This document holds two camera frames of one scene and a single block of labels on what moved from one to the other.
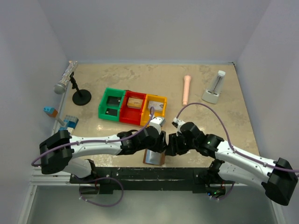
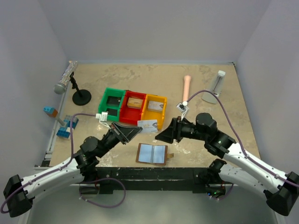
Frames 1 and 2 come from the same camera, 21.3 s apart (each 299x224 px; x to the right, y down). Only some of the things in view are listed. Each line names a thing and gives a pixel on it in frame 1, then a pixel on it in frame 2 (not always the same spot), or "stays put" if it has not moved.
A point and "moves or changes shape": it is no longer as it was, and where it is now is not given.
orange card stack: x=135 y=103 stays put
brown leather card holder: x=153 y=157 moves or changes shape
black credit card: x=111 y=111 stays put
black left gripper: x=162 y=142 -> x=118 y=133
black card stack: x=112 y=101 stays put
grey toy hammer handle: x=60 y=121 stays put
